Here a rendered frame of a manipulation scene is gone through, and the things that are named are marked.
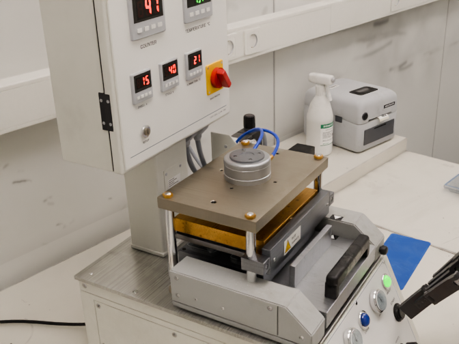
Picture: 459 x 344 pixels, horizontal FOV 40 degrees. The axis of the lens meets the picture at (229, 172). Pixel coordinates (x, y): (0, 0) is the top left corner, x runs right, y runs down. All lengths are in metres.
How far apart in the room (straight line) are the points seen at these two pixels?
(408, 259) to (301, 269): 0.55
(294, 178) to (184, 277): 0.24
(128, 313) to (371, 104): 1.10
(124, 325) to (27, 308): 0.34
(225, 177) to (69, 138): 0.26
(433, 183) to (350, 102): 0.34
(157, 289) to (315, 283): 0.27
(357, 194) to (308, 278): 0.80
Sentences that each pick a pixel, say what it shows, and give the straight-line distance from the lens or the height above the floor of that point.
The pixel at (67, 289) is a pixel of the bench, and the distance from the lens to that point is 1.47.
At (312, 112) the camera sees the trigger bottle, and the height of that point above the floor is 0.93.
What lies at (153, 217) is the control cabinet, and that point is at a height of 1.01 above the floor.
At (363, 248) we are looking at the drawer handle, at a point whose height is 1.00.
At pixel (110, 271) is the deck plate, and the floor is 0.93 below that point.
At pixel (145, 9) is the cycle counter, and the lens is 0.98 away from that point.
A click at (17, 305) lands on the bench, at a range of 1.46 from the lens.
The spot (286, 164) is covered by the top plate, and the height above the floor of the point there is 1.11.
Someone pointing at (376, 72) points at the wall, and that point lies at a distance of 2.53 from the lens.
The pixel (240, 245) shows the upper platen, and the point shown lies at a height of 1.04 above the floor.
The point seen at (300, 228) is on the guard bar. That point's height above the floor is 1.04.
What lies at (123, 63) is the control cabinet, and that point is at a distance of 0.95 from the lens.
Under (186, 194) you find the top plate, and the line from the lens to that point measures 1.01.
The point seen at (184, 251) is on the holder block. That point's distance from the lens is 1.08.
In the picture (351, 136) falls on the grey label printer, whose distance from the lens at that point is 1.96.
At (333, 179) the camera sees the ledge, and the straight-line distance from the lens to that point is 1.80.
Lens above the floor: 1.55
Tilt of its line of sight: 24 degrees down
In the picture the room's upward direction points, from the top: 2 degrees counter-clockwise
